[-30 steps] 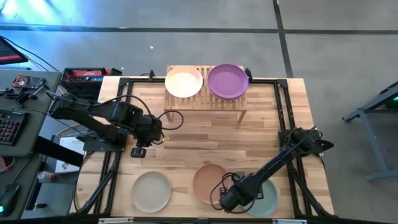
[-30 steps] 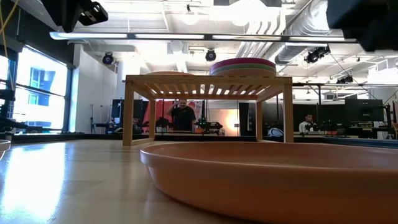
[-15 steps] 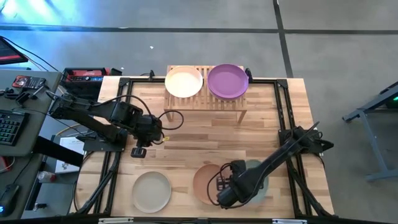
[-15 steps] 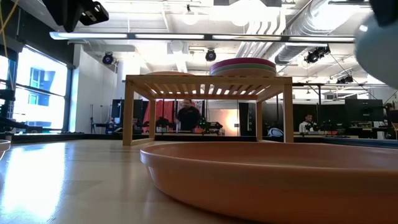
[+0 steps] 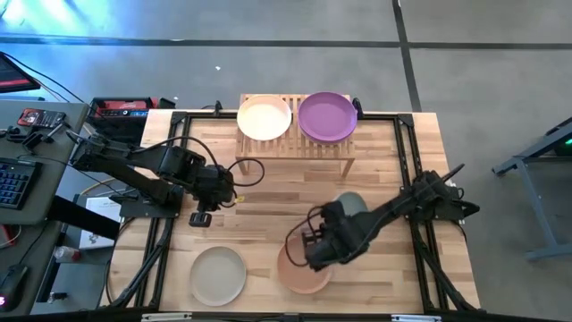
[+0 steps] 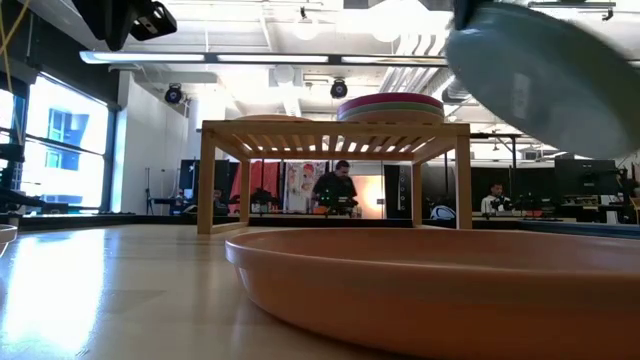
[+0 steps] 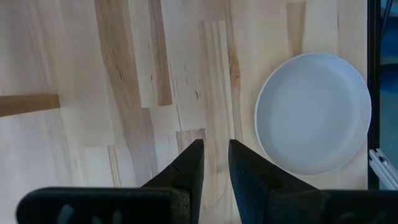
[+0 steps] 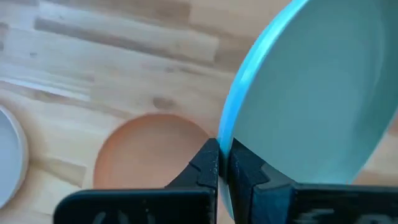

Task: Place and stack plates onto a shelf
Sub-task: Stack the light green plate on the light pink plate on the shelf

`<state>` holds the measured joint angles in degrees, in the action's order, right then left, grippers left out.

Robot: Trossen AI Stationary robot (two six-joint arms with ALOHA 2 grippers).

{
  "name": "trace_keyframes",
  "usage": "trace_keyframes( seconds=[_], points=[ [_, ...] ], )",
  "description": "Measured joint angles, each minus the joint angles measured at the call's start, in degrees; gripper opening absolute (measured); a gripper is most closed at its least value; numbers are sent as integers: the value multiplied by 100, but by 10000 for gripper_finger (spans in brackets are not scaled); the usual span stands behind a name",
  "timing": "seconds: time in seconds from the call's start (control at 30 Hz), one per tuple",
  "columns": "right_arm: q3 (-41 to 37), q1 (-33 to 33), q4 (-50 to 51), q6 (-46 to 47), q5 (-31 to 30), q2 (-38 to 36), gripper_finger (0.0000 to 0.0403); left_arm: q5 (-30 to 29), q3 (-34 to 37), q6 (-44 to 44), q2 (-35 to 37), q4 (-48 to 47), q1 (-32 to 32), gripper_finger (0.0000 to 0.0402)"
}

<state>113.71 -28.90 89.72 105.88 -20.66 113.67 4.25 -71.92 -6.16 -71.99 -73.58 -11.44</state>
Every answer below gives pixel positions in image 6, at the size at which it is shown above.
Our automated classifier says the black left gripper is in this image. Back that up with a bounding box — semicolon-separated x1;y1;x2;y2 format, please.
71;0;137;52

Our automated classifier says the light blue-grey plate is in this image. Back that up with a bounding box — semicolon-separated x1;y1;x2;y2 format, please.
444;0;640;160

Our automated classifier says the purple plate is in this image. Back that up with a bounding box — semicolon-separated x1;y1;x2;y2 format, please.
336;91;445;112

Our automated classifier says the pale green plate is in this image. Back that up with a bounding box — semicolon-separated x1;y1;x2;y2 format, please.
337;101;446;117

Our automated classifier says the small peach plate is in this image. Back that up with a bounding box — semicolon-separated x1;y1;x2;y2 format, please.
340;109;446;125

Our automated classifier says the cream plate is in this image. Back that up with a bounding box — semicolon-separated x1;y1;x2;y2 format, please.
233;113;315;123

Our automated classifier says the wooden slatted shelf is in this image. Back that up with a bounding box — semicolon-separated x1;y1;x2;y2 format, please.
196;119;473;236

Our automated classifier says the long ceiling light bar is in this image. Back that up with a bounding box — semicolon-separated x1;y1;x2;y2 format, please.
78;49;450;68

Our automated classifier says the person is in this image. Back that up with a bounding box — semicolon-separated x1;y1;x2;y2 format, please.
311;159;360;217
480;181;517;215
213;187;232;217

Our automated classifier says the tall black panel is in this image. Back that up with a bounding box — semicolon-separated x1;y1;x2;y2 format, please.
383;164;414;220

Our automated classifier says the white and blue ball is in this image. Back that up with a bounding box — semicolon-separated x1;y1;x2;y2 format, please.
430;204;458;222

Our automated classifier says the black computer monitor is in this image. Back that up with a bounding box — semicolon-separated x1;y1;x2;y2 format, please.
553;158;619;198

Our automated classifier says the small robot with green lights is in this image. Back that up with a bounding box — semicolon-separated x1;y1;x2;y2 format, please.
314;195;360;217

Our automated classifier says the white plate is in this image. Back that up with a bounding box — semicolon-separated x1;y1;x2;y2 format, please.
0;224;19;258

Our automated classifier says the dark blue plate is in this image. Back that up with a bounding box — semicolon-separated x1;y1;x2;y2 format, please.
518;219;640;240

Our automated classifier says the large orange plate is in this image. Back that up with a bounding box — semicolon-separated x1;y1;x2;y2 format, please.
224;227;640;360

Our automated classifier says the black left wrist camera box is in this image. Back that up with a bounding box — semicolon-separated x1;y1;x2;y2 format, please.
128;1;179;43

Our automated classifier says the silver ventilation duct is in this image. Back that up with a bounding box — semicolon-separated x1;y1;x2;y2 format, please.
441;74;472;105

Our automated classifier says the yellow cable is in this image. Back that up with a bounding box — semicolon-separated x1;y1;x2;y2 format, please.
0;0;32;147

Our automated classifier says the colourful wall poster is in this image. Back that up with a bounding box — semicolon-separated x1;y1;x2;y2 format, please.
285;160;328;214

